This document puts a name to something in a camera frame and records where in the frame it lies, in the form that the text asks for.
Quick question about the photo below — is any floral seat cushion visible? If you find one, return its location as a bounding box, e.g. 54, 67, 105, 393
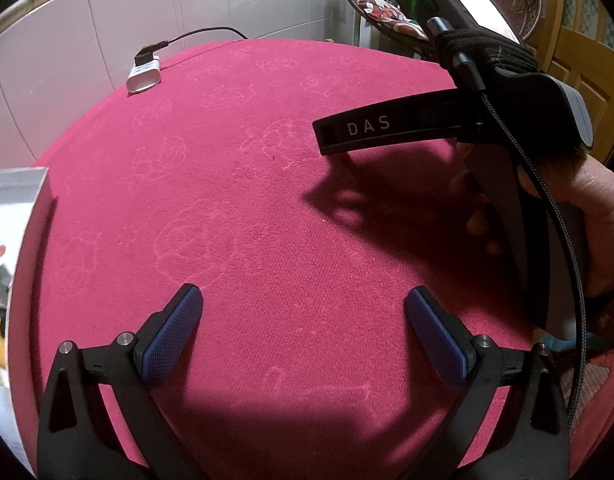
357, 0, 428, 41

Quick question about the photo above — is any wooden door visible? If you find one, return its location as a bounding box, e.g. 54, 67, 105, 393
524, 0, 614, 161

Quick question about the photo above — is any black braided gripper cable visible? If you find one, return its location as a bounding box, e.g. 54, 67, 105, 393
426, 16, 590, 423

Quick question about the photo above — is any white printed cardboard box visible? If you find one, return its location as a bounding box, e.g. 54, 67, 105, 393
0, 167, 52, 461

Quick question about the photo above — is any red patterned tablecloth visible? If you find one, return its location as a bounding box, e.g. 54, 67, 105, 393
7, 39, 588, 480

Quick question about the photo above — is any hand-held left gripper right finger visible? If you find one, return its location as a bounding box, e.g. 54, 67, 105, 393
404, 286, 573, 480

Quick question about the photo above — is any person's right forearm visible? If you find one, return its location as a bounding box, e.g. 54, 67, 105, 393
587, 297, 614, 351

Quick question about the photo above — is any person's right hand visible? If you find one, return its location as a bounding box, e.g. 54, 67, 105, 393
449, 152, 614, 301

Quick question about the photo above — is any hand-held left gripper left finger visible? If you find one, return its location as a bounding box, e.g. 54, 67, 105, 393
37, 283, 208, 480

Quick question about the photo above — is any black plug with cable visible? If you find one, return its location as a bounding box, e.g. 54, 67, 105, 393
136, 27, 249, 67

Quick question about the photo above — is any white power strip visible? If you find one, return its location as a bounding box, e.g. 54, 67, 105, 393
126, 55, 163, 96

